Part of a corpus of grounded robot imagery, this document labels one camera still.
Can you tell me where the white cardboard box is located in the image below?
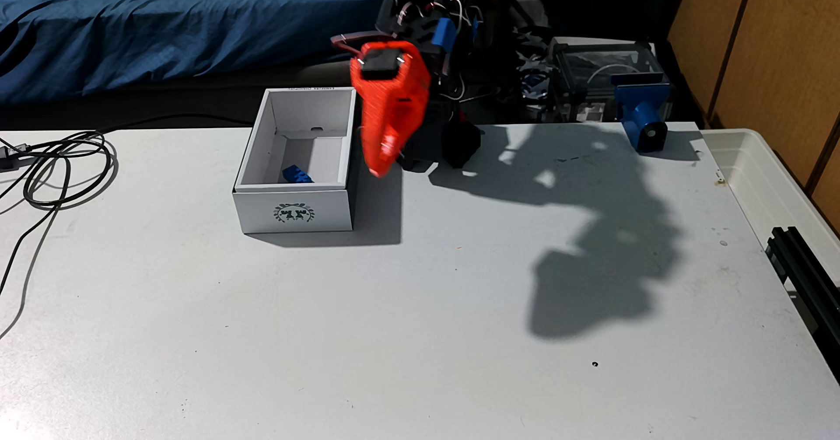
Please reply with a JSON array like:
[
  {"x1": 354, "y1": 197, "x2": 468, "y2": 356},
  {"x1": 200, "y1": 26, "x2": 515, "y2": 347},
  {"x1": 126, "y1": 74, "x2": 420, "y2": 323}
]
[{"x1": 232, "y1": 86, "x2": 360, "y2": 235}]

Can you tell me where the grey bed base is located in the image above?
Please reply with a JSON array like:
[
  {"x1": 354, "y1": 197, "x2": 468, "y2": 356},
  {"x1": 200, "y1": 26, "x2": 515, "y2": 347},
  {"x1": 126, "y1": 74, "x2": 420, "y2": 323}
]
[{"x1": 0, "y1": 55, "x2": 395, "y2": 131}]

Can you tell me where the blue bed sheet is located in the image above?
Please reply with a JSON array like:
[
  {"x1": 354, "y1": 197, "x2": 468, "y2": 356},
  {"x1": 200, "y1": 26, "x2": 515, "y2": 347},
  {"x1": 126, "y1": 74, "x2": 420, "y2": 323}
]
[{"x1": 0, "y1": 0, "x2": 403, "y2": 106}]

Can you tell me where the wooden wardrobe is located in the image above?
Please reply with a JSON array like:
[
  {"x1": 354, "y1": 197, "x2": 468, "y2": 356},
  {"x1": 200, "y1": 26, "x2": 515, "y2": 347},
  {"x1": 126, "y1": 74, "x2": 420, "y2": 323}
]
[{"x1": 666, "y1": 0, "x2": 840, "y2": 237}]

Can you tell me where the white plastic tub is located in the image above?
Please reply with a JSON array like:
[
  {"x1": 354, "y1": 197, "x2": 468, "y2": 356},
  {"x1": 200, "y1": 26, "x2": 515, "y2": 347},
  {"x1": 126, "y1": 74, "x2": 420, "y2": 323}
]
[{"x1": 701, "y1": 128, "x2": 840, "y2": 244}]

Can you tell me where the black power plug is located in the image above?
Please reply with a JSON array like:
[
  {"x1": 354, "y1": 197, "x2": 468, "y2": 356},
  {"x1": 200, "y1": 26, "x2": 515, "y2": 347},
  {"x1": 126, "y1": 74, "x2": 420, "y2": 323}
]
[{"x1": 0, "y1": 142, "x2": 32, "y2": 171}]

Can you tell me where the black aluminium extrusion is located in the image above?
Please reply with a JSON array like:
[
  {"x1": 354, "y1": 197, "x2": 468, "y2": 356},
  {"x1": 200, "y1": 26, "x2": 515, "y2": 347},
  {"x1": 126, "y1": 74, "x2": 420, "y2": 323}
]
[{"x1": 764, "y1": 226, "x2": 840, "y2": 383}]

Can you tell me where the clear plastic enclosure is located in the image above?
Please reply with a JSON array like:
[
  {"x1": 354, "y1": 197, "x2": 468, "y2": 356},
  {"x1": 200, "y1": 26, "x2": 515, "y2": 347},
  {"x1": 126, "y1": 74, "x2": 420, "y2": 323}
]
[{"x1": 548, "y1": 38, "x2": 665, "y2": 123}]

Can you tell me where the blue printed clamp mount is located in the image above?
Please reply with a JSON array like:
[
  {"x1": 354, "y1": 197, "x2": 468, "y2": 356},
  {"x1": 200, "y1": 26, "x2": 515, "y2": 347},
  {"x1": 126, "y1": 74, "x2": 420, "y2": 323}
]
[{"x1": 612, "y1": 83, "x2": 673, "y2": 154}]

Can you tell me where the coiled black cable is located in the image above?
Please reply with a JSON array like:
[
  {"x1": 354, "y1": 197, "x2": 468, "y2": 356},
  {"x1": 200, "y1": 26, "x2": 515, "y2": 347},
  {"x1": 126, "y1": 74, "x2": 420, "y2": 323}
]
[{"x1": 0, "y1": 130, "x2": 119, "y2": 342}]

